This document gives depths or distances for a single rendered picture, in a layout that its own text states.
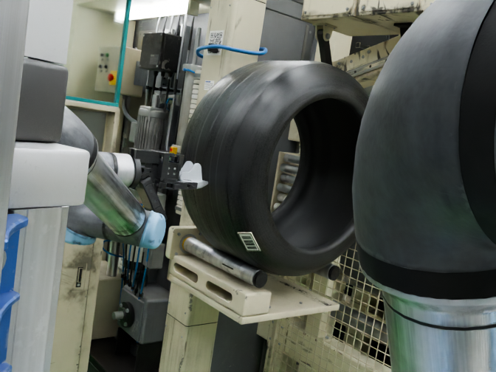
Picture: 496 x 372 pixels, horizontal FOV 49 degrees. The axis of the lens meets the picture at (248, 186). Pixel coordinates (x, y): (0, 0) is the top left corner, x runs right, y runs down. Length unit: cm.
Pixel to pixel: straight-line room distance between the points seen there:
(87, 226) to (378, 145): 95
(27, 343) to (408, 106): 25
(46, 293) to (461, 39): 26
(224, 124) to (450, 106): 113
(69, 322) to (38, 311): 163
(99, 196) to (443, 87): 77
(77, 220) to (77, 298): 82
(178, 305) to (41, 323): 148
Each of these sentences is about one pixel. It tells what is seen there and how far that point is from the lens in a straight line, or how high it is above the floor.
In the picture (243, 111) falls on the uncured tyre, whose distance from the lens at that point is 128.
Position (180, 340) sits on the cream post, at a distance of 182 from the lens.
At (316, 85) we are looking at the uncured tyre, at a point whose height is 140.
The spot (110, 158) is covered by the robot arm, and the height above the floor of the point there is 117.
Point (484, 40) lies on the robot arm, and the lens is 19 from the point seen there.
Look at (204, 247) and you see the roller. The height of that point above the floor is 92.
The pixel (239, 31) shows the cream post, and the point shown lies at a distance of 170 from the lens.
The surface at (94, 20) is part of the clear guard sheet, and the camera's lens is 186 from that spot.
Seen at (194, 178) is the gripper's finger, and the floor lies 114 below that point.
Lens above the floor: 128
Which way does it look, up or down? 6 degrees down
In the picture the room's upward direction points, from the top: 9 degrees clockwise
